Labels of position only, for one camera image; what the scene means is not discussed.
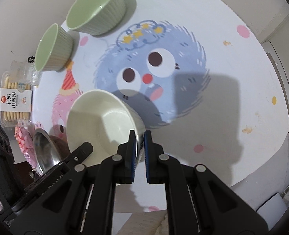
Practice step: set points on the cream ribbed bowl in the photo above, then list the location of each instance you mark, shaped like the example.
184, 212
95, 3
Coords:
97, 122

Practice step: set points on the pink marshmallow bag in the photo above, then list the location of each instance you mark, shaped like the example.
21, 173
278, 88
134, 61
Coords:
23, 139

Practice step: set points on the small steel bowl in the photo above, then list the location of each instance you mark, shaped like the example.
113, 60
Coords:
45, 151

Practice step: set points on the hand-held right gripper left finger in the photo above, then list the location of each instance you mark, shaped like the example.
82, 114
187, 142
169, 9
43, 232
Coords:
133, 151

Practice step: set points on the small black clip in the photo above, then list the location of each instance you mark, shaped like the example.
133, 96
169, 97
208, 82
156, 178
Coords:
31, 60

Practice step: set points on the green ribbed bowl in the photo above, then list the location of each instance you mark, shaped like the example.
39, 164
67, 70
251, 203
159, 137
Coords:
90, 9
47, 46

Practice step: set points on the black box device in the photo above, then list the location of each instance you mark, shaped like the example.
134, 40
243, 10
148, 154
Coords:
0, 151

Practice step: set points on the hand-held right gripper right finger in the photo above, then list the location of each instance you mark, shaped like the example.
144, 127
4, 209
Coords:
148, 151

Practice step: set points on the clear biscuit tray white label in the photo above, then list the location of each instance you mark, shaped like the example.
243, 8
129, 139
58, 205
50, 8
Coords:
14, 102

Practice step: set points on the clear plastic cup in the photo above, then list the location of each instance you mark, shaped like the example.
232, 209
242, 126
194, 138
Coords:
24, 76

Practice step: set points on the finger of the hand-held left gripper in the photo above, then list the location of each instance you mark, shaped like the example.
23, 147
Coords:
84, 149

